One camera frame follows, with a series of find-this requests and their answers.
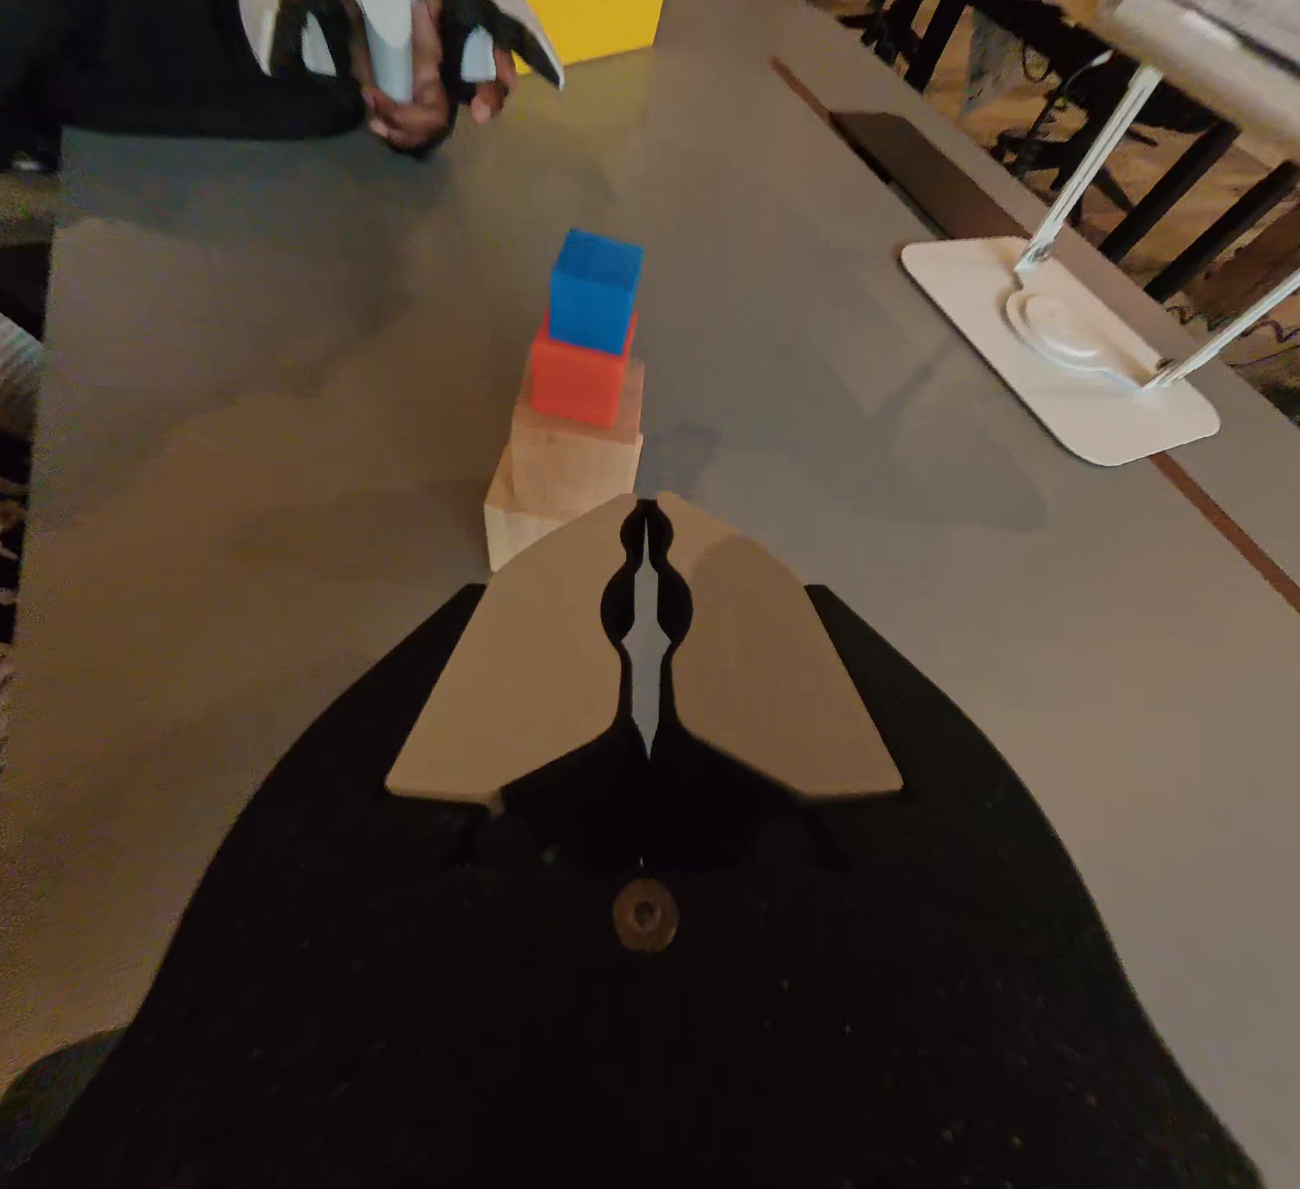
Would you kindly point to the tiny blue cube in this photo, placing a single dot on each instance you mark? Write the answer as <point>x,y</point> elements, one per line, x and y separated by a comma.
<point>596,293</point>

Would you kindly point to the person's left forearm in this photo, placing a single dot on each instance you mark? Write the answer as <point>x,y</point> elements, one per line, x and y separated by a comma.
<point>122,12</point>

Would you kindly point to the medium wooden cube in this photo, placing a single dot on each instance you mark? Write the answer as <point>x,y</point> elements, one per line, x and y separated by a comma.
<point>580,455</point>

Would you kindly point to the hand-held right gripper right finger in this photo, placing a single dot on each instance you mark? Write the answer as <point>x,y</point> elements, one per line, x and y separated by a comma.
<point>783,682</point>

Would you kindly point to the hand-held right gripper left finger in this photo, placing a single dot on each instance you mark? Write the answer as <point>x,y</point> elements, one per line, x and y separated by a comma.
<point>509,682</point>

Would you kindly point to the large wooden cube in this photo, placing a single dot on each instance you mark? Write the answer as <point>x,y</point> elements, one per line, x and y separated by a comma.
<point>539,510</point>

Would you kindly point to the white document stand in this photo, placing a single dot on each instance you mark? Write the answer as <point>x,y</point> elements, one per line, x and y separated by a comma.
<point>1058,347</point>

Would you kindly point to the small red cube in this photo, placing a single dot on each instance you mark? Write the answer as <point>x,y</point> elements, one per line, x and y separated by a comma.
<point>584,383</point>

